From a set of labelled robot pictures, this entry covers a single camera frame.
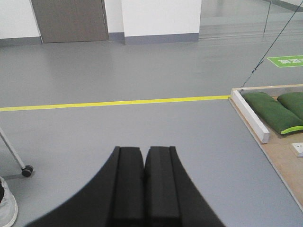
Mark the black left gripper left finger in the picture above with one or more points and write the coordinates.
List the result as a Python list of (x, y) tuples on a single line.
[(114, 197)]

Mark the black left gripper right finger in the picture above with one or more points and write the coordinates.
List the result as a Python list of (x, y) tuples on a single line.
[(171, 198)]

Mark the brown room door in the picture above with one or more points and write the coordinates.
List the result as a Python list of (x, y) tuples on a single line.
[(61, 21)]

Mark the white office chair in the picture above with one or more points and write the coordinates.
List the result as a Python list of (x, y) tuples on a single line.
[(26, 170)]

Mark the white sneaker near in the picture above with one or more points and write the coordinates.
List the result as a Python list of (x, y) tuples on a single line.
[(8, 205)]

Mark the white edge batten far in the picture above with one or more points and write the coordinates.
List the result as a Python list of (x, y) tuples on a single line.
[(251, 118)]

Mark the plywood platform base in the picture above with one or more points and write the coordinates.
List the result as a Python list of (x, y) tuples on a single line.
[(279, 150)]

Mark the green sandbag left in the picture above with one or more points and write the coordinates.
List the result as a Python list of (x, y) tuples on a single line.
[(280, 119)]

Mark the white wooden brace far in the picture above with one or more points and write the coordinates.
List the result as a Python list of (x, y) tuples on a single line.
[(298, 148)]

